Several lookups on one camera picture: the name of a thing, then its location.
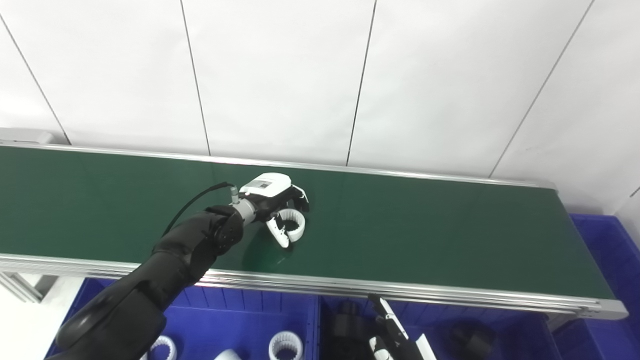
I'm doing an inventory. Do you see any blue bin with black parts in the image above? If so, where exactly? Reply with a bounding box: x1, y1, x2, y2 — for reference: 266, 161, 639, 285
317, 295, 563, 360

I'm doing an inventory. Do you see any large empty blue bin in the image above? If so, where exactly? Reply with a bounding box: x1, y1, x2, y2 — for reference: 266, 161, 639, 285
550, 213, 640, 360

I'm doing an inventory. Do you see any tall white toothed ring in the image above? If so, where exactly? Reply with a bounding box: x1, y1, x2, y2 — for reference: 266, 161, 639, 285
268, 331, 304, 360

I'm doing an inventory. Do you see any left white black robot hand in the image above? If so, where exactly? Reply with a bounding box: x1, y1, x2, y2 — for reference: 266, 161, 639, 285
239, 172, 311, 249

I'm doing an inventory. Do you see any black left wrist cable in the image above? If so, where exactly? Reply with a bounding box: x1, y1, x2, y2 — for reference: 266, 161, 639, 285
161, 182, 241, 238

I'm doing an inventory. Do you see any flat white toothed ring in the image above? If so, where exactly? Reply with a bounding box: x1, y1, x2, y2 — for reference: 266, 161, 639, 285
149, 336, 178, 360

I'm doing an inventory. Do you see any blue bin with white parts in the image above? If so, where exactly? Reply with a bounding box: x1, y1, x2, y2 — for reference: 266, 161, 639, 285
45, 277, 321, 360

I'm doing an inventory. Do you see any grey conveyor end housing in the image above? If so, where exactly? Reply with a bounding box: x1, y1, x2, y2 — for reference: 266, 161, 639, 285
0, 127, 55, 146

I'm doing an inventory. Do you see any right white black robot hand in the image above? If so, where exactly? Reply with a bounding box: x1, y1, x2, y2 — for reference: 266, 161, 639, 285
367, 293, 438, 360

